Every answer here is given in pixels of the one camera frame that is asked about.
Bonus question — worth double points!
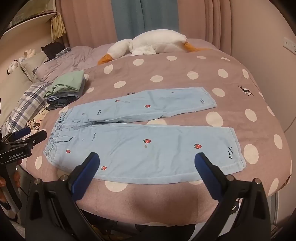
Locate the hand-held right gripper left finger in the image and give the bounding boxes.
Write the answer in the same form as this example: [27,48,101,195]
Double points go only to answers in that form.
[24,152,116,241]

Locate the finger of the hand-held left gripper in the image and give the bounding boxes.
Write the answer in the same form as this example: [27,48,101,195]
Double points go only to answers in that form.
[0,127,31,142]
[14,130,47,149]

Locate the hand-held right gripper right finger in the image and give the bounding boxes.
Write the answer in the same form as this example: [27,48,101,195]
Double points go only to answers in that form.
[194,152,272,241]

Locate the light blue strawberry pants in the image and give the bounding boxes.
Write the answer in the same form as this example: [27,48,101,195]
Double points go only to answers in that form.
[43,86,247,184]

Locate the person's left hand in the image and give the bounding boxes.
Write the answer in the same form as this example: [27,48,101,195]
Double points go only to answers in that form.
[0,167,22,203]

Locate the cartoon printed cloth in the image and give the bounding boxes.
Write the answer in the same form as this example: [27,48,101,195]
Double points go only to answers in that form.
[30,109,49,135]

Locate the dark denim folded garment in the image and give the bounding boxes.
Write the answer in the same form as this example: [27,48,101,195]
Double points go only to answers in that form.
[46,97,77,110]

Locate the beige padded headboard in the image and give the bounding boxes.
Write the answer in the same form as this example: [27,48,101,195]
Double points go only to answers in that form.
[0,67,33,123]

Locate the green folded garment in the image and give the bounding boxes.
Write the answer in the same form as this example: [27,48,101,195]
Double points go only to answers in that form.
[44,70,86,98]

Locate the grey pillow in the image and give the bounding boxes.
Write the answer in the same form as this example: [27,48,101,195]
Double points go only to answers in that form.
[20,51,50,82]

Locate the lilac quilt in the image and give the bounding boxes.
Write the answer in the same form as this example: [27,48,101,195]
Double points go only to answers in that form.
[35,46,116,84]

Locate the black garment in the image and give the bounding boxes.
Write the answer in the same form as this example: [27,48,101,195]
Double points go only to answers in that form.
[41,42,65,58]

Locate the blue plaid shirt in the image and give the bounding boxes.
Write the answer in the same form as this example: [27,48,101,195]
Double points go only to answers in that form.
[55,47,71,58]

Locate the pink polka-dot blanket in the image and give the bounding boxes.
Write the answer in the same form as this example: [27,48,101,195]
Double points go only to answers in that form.
[21,38,292,229]

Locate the yellow striped hanging cloth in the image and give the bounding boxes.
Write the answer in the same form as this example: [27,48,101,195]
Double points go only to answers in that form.
[50,15,66,41]

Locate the white shelf board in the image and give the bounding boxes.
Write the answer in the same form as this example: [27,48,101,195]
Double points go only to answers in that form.
[3,11,57,36]

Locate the pink curtain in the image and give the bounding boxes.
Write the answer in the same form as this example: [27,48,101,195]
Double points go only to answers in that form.
[143,0,232,50]
[57,0,117,48]

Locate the white goose plush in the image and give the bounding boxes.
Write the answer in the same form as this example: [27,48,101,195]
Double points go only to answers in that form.
[97,29,210,65]

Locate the teal curtain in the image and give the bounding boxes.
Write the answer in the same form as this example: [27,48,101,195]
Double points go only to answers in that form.
[111,0,152,41]

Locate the white wall socket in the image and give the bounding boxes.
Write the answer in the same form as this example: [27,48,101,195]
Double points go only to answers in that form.
[283,37,296,53]

